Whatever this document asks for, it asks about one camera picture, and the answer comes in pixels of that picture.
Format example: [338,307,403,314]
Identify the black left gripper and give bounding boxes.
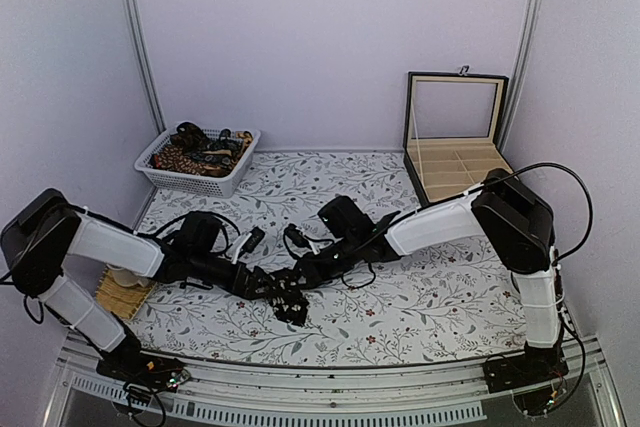
[190,249,283,300]

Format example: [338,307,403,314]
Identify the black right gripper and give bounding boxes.
[284,236,361,291]

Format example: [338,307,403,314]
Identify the black floral tie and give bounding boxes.
[265,269,309,326]

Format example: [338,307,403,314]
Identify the black compartment storage box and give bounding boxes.
[402,70,511,206]

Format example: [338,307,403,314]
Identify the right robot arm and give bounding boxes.
[294,168,567,383]

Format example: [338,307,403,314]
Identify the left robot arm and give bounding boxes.
[1,189,266,389]

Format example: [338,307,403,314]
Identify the brown patterned ties pile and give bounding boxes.
[149,122,254,178]

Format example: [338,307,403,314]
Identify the white plastic basket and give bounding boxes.
[134,121,261,198]

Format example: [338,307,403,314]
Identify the white ceramic mug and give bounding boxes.
[108,265,150,288]

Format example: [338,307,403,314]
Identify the woven bamboo tray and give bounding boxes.
[94,268,155,320]

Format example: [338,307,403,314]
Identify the floral tablecloth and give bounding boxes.
[129,152,526,367]

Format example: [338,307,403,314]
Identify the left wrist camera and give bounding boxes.
[229,227,265,264]

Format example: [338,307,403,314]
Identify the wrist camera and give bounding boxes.
[283,223,320,255]
[229,227,265,264]

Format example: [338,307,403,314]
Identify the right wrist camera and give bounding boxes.
[283,223,320,255]

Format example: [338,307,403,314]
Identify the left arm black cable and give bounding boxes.
[0,211,241,326]

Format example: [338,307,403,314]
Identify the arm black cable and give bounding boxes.
[492,162,594,261]
[0,211,241,326]

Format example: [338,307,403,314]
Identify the aluminium front rail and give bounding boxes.
[44,335,626,426]

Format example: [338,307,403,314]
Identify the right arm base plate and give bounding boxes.
[482,353,569,393]

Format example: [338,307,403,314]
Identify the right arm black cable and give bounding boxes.
[492,162,594,261]

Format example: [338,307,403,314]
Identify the left metal frame post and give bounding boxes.
[122,0,166,134]

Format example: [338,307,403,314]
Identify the metal frame post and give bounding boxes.
[497,0,543,151]
[122,0,166,134]

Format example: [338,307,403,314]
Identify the right metal frame post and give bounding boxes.
[497,0,543,151]

